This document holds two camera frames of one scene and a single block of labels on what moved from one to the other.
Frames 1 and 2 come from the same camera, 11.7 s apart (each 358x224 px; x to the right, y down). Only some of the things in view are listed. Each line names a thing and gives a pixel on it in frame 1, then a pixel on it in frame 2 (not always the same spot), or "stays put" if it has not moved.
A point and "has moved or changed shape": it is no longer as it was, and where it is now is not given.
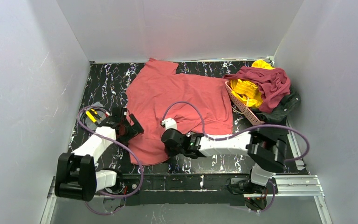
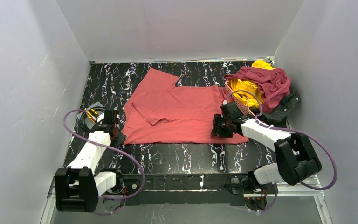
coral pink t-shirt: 159,99 has moved or changed shape
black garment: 279,111 stays put
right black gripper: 168,142 -> 216,126
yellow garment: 248,91 stays put
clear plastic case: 92,115 stays put
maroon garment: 273,84 stays put
